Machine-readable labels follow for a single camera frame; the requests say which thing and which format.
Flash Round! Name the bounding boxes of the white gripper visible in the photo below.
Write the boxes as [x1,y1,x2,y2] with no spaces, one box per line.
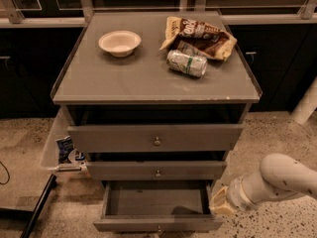
[209,177,259,215]

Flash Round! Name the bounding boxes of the grey bottom drawer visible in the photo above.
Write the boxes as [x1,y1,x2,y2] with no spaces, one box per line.
[94,180,222,232]

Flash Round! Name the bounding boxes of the grey drawer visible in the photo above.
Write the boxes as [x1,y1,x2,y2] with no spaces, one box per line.
[94,180,222,232]
[67,124,243,153]
[86,161,227,180]

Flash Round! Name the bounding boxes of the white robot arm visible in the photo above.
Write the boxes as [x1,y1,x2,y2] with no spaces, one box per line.
[209,154,317,214]

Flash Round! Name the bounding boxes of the grey top drawer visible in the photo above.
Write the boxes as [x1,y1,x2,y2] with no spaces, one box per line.
[67,124,243,153]

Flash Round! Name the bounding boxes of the grey drawer cabinet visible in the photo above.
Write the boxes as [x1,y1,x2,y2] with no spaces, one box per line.
[50,11,264,183]

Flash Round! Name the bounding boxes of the grey middle drawer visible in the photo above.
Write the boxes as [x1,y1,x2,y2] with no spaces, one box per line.
[86,161,227,180]

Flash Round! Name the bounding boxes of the silver green soda can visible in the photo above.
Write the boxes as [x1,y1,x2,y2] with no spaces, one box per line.
[166,50,207,78]

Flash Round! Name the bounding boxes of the blue snack packet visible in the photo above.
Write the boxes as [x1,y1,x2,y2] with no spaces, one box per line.
[55,136,74,164]

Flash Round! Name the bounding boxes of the clear plastic bin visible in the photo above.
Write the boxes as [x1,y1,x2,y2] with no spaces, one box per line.
[41,109,90,179]

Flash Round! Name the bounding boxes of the brown chip bag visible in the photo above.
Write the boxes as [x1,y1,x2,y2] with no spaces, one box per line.
[160,16,237,60]

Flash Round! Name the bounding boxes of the white paper bowl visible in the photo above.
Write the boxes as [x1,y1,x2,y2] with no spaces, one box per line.
[98,31,142,58]

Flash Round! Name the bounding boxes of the white pipe post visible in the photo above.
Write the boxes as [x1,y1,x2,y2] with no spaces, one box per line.
[291,76,317,125]

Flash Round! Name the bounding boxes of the black floor rail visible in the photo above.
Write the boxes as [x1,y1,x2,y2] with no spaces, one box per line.
[0,175,57,238]

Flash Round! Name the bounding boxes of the metal window frame rail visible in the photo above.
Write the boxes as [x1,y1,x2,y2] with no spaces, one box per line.
[0,0,317,28]

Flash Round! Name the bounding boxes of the black cable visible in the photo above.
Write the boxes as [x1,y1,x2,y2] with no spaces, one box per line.
[0,161,11,185]

